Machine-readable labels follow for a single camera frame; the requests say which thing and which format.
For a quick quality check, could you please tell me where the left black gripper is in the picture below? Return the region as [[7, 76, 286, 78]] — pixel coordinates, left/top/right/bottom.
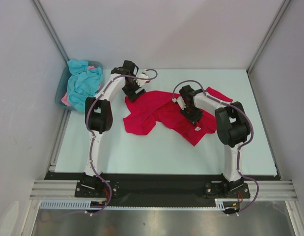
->
[[122, 75, 145, 102]]

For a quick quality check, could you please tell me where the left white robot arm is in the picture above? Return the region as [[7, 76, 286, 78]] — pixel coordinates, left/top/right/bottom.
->
[[84, 60, 150, 176]]

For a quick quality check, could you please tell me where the aluminium frame rail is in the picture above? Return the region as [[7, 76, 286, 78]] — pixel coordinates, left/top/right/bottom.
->
[[29, 180, 298, 201]]

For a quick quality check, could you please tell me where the red t shirt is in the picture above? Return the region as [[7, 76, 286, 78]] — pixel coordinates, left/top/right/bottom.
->
[[123, 86, 234, 148]]

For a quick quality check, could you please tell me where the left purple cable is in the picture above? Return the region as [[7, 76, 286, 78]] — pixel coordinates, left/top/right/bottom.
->
[[41, 68, 159, 223]]

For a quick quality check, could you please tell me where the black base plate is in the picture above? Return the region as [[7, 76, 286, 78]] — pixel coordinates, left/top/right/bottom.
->
[[45, 172, 280, 208]]

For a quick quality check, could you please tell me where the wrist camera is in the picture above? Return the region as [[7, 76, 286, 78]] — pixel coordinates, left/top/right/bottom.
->
[[172, 96, 187, 110], [136, 71, 151, 88]]

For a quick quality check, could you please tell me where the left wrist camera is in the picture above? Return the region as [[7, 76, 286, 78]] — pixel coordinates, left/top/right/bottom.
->
[[136, 71, 151, 88]]

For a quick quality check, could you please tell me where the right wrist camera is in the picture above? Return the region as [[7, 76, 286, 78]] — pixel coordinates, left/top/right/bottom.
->
[[172, 96, 187, 110]]

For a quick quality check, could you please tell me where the cyan t shirt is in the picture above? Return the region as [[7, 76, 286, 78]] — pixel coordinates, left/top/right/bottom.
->
[[66, 59, 104, 114]]

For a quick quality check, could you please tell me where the grey plastic bin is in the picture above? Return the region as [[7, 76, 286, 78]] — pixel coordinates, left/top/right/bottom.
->
[[55, 59, 104, 113]]

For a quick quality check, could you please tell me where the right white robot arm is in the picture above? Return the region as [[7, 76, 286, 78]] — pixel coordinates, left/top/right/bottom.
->
[[176, 85, 253, 197]]

